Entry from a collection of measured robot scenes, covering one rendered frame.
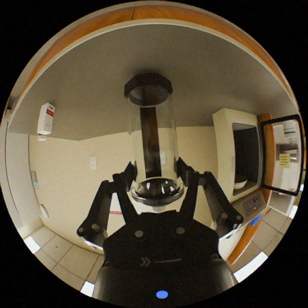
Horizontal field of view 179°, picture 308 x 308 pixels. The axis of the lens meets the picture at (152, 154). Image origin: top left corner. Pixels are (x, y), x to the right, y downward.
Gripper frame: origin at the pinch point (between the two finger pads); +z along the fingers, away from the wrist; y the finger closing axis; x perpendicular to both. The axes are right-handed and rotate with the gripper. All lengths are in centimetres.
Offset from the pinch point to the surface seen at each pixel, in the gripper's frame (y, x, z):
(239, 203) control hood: 41, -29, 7
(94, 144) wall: -53, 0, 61
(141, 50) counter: -0.5, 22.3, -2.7
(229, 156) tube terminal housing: 33.7, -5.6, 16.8
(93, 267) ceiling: -99, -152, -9
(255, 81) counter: 30.9, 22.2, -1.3
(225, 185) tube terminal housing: 33.8, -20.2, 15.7
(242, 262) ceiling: 106, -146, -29
